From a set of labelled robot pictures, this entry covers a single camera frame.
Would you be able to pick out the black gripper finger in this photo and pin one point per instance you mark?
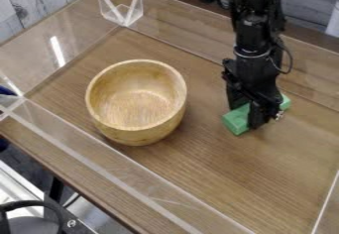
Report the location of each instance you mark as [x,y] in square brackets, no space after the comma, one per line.
[236,97]
[258,116]

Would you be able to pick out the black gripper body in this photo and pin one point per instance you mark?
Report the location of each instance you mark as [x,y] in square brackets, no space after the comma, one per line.
[256,71]

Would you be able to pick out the green rectangular block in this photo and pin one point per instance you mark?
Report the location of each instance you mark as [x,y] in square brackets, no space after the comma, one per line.
[235,120]

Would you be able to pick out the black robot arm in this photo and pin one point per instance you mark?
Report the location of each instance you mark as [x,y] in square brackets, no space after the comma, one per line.
[258,22]

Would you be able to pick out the brown wooden bowl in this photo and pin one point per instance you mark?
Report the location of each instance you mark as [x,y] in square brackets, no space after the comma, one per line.
[136,100]

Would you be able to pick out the black table leg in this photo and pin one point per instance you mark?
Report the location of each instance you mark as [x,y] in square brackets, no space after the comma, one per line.
[56,190]

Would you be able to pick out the clear acrylic tray wall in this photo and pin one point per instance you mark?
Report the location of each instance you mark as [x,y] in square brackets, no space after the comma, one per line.
[203,181]

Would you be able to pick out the black metal bracket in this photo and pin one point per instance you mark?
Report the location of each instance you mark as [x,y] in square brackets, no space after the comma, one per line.
[74,225]

